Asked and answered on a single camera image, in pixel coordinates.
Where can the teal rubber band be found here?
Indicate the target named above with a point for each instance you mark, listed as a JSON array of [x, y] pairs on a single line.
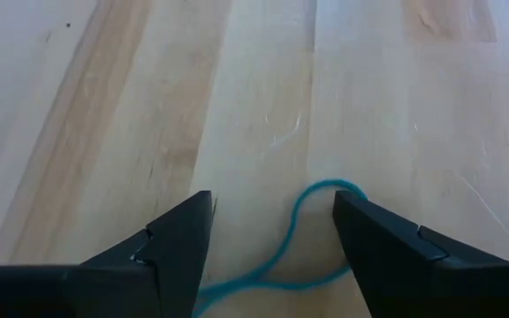
[[254, 277]]

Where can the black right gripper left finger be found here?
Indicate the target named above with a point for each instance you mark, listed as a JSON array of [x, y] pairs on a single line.
[[170, 265]]

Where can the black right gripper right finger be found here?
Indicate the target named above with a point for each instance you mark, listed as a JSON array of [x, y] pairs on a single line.
[[391, 274]]

